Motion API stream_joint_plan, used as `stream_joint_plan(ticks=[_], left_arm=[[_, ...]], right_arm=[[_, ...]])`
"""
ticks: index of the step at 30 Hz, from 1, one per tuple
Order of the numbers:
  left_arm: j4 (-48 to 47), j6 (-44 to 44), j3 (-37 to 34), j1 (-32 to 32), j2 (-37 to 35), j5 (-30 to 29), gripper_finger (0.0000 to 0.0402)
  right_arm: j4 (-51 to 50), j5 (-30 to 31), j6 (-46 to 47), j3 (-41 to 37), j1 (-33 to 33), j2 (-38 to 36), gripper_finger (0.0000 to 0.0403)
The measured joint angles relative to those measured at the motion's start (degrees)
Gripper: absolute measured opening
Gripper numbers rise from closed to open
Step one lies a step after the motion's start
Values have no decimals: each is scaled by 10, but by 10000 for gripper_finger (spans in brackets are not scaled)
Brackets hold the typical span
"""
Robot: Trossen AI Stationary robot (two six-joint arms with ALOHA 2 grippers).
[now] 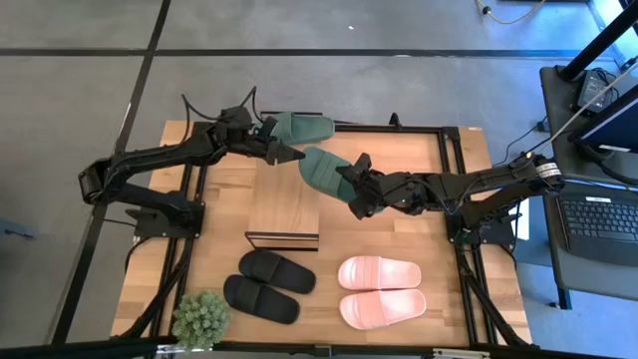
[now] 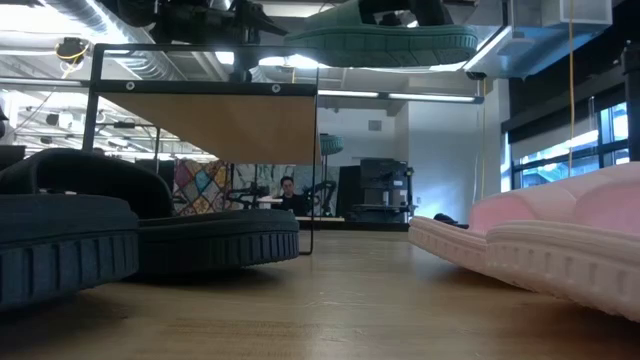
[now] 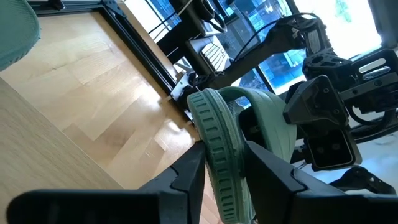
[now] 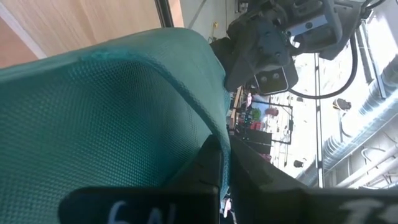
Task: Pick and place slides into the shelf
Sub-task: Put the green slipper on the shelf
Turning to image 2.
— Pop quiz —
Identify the black ceiling cord reel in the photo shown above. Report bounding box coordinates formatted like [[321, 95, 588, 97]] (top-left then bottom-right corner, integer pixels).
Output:
[[53, 36, 92, 66]]

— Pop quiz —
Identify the grey marbled wall panel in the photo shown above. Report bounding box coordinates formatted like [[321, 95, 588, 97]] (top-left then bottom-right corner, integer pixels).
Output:
[[232, 163, 342, 217]]

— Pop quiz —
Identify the wooden shelf black metal frame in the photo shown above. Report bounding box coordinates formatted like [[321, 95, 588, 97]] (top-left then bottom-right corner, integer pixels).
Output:
[[82, 42, 322, 256]]

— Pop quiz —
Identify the black flat screen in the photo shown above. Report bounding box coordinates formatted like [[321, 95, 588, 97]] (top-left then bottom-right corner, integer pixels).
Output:
[[0, 144, 27, 171]]

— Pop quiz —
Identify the seated person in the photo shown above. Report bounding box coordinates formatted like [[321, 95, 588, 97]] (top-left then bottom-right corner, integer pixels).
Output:
[[272, 174, 310, 217]]

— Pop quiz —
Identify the large office window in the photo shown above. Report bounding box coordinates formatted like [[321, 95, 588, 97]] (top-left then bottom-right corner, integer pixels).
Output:
[[509, 102, 631, 190]]

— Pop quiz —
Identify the tall black pole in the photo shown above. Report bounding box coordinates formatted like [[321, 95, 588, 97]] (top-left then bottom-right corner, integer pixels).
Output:
[[621, 40, 640, 162]]

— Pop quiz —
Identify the long ceiling light strip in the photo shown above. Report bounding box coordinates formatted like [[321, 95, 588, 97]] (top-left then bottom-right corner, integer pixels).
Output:
[[317, 88, 485, 105]]

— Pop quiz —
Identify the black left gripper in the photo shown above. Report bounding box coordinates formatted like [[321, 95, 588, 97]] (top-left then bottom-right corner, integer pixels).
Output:
[[148, 0, 290, 45]]

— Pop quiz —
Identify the black rubber slide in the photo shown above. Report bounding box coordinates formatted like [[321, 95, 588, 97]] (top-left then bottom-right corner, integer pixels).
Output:
[[0, 192, 141, 312], [0, 148, 301, 277]]

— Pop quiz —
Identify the yellow hanging cable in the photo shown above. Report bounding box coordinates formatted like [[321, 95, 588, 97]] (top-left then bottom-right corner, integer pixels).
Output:
[[479, 78, 489, 200], [567, 0, 576, 176]]

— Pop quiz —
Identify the white rectangular air duct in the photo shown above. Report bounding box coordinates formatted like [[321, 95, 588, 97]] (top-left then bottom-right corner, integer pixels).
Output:
[[462, 0, 614, 81]]

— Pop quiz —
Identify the black rail clamp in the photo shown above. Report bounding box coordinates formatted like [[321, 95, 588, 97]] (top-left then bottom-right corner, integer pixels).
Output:
[[432, 212, 470, 230]]

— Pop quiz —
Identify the colourful patchwork quilt panel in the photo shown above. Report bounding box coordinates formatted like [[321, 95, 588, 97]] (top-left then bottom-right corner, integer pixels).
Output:
[[172, 158, 235, 217]]

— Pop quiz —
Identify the pink rubber slide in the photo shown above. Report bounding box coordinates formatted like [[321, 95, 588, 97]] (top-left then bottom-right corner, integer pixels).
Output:
[[408, 162, 640, 274], [485, 219, 640, 324]]

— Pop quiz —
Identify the black equipment cabinet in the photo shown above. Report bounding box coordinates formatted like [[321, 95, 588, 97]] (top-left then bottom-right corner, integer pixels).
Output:
[[344, 157, 416, 224]]

